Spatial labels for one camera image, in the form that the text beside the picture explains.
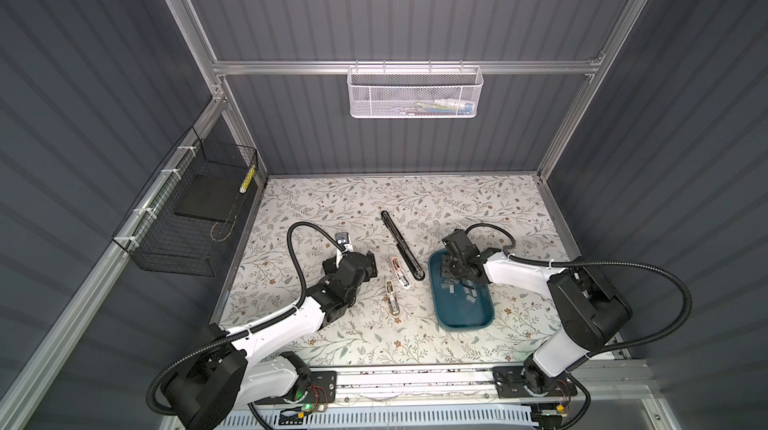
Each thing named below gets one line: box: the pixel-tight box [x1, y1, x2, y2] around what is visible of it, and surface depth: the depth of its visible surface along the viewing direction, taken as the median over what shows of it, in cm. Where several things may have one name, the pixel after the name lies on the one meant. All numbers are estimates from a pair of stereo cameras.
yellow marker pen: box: [239, 165, 256, 193], surface depth 82 cm
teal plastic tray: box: [428, 248, 495, 332], surface depth 90 cm
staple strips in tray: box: [440, 280, 477, 304], surface depth 91 cm
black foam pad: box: [174, 174, 247, 221], surface depth 79 cm
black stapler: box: [381, 210, 425, 281], surface depth 100 cm
